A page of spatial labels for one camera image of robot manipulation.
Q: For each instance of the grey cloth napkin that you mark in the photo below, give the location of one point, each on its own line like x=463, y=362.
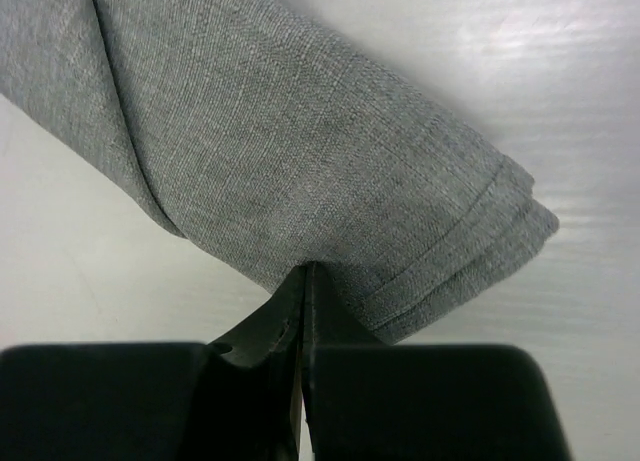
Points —
x=269, y=141

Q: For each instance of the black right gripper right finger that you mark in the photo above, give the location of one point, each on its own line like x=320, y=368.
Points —
x=366, y=400

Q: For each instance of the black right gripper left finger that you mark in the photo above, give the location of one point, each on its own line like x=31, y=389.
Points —
x=235, y=398

